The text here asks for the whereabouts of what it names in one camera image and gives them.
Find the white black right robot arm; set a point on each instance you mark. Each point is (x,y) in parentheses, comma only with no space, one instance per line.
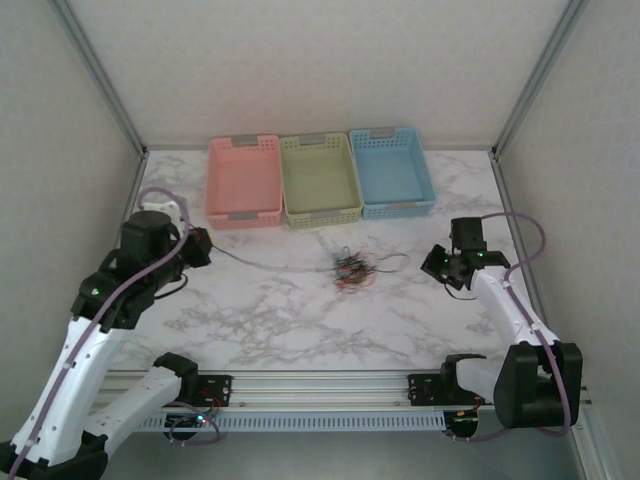
(495,305)

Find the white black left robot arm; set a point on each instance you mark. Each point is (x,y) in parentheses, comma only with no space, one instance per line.
(97,360)

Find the pink plastic basket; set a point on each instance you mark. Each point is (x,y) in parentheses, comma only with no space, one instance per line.
(242,175)

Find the blue plastic basket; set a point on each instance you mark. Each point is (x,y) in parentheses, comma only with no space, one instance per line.
(392,170)

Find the green plastic basket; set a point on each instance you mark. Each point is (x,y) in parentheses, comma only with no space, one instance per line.
(320,175)

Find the electronics board with LED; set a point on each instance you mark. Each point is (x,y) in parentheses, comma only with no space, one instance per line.
(187,422)
(465,422)

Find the aluminium table edge rail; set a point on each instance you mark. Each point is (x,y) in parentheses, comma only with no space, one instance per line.
(509,200)
(175,148)
(131,195)

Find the aluminium frame post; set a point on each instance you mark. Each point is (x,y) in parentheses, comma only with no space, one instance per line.
(540,75)
(105,75)

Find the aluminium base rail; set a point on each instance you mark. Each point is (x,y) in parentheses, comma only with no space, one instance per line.
(325,390)

